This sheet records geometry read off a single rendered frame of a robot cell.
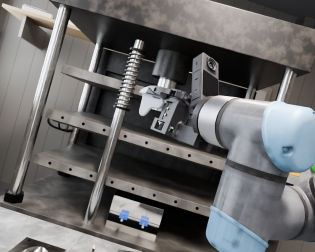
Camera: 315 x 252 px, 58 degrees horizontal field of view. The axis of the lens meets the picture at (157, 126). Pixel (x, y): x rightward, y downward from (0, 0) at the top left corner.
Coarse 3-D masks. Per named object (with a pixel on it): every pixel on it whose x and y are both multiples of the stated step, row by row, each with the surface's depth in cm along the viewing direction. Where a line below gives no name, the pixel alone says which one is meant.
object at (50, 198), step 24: (24, 192) 161; (48, 192) 171; (72, 192) 183; (48, 216) 140; (72, 216) 148; (96, 216) 157; (168, 216) 190; (192, 216) 205; (120, 240) 138; (144, 240) 145; (168, 240) 153; (192, 240) 162
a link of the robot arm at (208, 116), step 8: (216, 96) 42; (224, 96) 41; (208, 104) 41; (216, 104) 39; (224, 104) 44; (200, 112) 41; (208, 112) 40; (216, 112) 38; (200, 120) 41; (208, 120) 39; (200, 128) 41; (208, 128) 39; (208, 136) 40; (216, 144) 40
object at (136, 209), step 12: (120, 192) 153; (120, 204) 147; (132, 204) 147; (144, 204) 146; (156, 204) 151; (108, 216) 147; (132, 216) 147; (144, 216) 146; (156, 216) 146; (120, 228) 147; (132, 228) 147; (144, 228) 146; (156, 228) 146
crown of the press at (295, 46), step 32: (64, 0) 137; (96, 0) 136; (128, 0) 135; (160, 0) 135; (192, 0) 134; (96, 32) 177; (128, 32) 155; (160, 32) 137; (192, 32) 134; (224, 32) 133; (256, 32) 132; (288, 32) 132; (160, 64) 168; (224, 64) 163; (256, 64) 144; (288, 64) 132
